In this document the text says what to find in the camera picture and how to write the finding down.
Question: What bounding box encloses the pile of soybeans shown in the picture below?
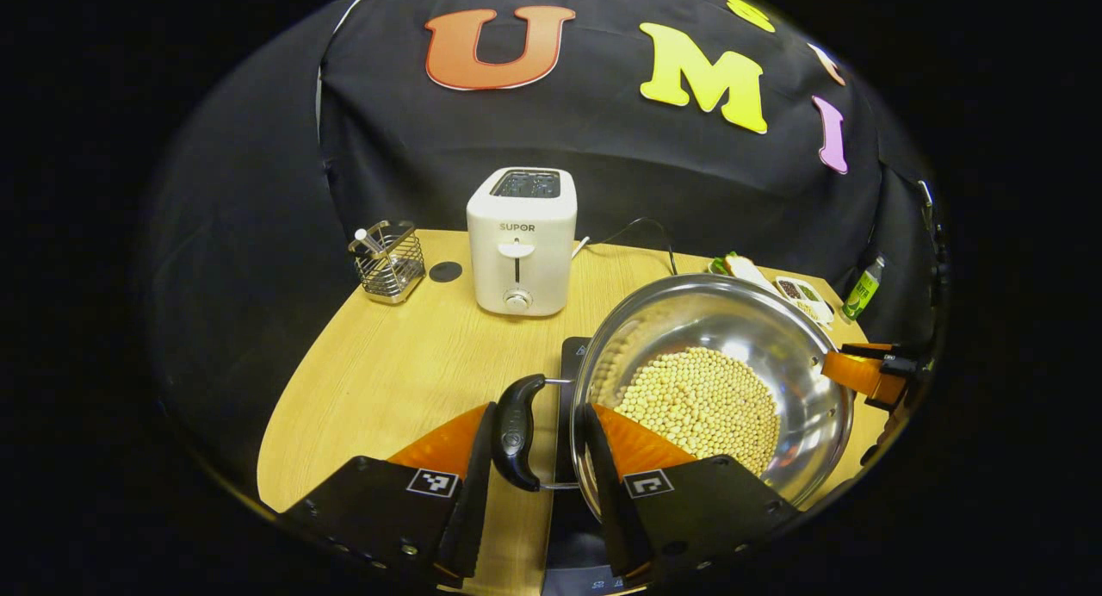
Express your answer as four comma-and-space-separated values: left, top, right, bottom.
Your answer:
614, 347, 782, 476

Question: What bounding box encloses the black power cable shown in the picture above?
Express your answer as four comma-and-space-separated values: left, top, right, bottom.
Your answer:
573, 218, 678, 276

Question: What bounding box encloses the green drink bottle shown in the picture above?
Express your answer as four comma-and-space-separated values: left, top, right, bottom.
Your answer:
842, 255, 886, 321

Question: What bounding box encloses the sandwich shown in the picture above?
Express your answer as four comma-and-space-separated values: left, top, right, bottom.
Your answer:
723, 251, 780, 291

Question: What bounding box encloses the white divided spice tray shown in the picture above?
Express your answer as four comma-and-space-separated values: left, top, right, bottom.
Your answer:
772, 276, 836, 326

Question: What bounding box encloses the white toaster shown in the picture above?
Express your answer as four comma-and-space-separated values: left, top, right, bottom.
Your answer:
466, 167, 579, 317

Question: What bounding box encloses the black backdrop cloth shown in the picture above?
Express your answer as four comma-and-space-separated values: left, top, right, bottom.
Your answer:
151, 0, 948, 494

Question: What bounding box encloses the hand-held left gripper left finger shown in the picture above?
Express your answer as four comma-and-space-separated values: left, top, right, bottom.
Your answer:
280, 400, 498, 584

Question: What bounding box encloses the stainless steel pot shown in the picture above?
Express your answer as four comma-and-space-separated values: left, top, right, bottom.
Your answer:
491, 274, 856, 519

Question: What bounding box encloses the wire utensil holder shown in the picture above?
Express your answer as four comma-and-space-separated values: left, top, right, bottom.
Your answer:
348, 220, 427, 306

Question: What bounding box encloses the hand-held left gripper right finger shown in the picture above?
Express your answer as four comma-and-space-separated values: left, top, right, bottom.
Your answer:
583, 402, 802, 584

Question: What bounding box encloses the black induction cooktop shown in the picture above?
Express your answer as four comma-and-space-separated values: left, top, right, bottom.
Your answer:
541, 336, 629, 596

